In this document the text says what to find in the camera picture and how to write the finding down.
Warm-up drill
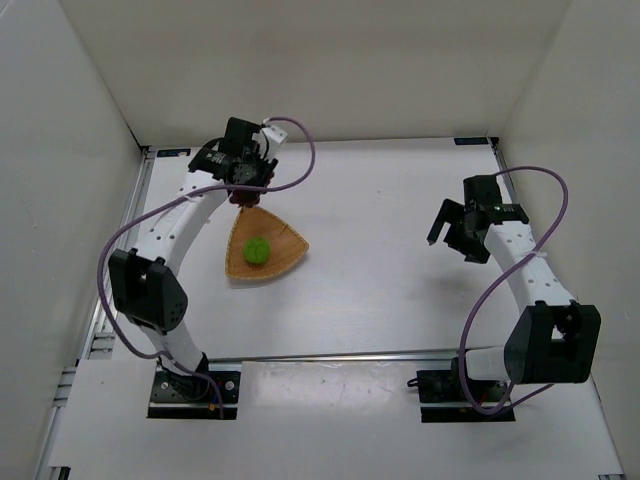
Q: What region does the red fake grape bunch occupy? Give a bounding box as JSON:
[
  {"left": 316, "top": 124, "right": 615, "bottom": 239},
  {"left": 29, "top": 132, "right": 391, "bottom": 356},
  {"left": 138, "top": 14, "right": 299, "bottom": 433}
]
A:
[{"left": 228, "top": 190, "right": 263, "bottom": 208}]

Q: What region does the green fake apple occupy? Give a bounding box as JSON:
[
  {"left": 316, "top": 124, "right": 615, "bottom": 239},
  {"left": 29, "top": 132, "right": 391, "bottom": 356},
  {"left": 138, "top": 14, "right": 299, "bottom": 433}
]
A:
[{"left": 242, "top": 236, "right": 271, "bottom": 265}]

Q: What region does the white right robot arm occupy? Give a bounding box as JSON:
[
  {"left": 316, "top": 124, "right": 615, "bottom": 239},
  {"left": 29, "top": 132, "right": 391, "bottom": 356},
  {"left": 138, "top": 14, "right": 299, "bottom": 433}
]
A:
[{"left": 427, "top": 175, "right": 601, "bottom": 385}]

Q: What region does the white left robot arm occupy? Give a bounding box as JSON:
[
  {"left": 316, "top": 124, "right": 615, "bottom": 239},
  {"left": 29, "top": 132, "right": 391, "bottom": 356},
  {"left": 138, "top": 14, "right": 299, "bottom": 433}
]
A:
[{"left": 108, "top": 117, "right": 287, "bottom": 401}]

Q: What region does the woven triangular fruit basket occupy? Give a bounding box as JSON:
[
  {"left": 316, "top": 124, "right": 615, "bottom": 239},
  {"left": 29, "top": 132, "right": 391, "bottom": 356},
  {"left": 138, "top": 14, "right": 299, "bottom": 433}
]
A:
[{"left": 225, "top": 207, "right": 309, "bottom": 282}]

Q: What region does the blue label sticker right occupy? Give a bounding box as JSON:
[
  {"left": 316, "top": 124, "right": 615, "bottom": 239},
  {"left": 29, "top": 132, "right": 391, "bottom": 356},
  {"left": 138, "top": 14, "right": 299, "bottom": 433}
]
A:
[{"left": 454, "top": 137, "right": 489, "bottom": 146}]

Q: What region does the blue label sticker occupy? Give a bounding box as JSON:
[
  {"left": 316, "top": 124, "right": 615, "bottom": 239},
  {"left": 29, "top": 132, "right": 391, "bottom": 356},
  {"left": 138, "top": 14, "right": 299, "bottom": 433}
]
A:
[
  {"left": 156, "top": 148, "right": 191, "bottom": 158},
  {"left": 454, "top": 137, "right": 489, "bottom": 146}
]

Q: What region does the blue label sticker left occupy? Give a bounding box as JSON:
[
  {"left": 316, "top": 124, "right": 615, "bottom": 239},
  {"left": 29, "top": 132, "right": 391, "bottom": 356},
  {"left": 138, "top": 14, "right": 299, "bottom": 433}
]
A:
[{"left": 156, "top": 148, "right": 191, "bottom": 158}]

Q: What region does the white front cover board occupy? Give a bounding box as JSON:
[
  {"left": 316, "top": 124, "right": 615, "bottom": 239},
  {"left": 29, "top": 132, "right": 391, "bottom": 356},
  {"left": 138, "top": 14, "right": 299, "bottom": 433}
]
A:
[{"left": 50, "top": 360, "right": 623, "bottom": 479}]

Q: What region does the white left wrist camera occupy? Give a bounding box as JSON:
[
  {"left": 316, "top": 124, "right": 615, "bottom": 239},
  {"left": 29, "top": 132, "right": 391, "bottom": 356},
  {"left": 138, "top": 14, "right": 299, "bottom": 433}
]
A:
[{"left": 261, "top": 119, "right": 288, "bottom": 155}]

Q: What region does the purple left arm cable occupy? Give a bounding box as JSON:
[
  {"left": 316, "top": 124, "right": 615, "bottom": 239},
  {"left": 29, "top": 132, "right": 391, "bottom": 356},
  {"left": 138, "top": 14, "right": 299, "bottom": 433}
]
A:
[{"left": 95, "top": 115, "right": 317, "bottom": 416}]

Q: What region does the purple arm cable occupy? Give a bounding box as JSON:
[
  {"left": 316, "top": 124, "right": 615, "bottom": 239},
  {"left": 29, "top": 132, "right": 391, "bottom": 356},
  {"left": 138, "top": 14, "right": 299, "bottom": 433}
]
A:
[
  {"left": 95, "top": 115, "right": 317, "bottom": 416},
  {"left": 459, "top": 166, "right": 572, "bottom": 416}
]

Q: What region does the right aluminium frame rail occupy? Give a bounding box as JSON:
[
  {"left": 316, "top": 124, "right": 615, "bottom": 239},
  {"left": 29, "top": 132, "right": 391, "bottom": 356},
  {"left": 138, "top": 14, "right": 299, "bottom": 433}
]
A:
[{"left": 489, "top": 137, "right": 626, "bottom": 480}]

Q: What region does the aluminium frame rail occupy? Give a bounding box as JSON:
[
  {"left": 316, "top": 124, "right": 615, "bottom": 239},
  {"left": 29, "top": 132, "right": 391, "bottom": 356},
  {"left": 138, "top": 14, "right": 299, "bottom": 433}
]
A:
[
  {"left": 208, "top": 345, "right": 459, "bottom": 365},
  {"left": 33, "top": 145, "right": 154, "bottom": 480},
  {"left": 489, "top": 137, "right": 626, "bottom": 480}
]

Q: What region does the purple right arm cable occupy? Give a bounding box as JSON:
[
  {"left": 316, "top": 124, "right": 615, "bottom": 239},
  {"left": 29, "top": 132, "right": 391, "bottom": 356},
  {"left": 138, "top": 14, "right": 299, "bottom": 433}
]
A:
[{"left": 459, "top": 166, "right": 572, "bottom": 416}]

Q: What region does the front aluminium frame rail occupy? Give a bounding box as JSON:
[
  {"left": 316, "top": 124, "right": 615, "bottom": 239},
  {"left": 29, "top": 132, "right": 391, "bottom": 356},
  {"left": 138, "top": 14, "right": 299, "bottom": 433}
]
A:
[{"left": 208, "top": 345, "right": 459, "bottom": 365}]

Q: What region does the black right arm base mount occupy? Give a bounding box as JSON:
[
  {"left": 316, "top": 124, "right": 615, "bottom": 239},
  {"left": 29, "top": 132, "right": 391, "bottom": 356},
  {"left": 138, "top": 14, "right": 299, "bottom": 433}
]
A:
[{"left": 406, "top": 370, "right": 515, "bottom": 424}]

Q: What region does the left aluminium frame rail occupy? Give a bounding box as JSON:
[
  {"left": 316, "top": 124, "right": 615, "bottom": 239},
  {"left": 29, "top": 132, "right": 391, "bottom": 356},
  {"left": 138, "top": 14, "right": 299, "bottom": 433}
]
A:
[{"left": 33, "top": 145, "right": 154, "bottom": 480}]

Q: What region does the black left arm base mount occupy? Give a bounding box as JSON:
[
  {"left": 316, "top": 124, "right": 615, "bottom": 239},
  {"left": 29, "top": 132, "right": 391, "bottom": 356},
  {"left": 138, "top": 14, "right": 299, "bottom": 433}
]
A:
[{"left": 147, "top": 363, "right": 241, "bottom": 420}]

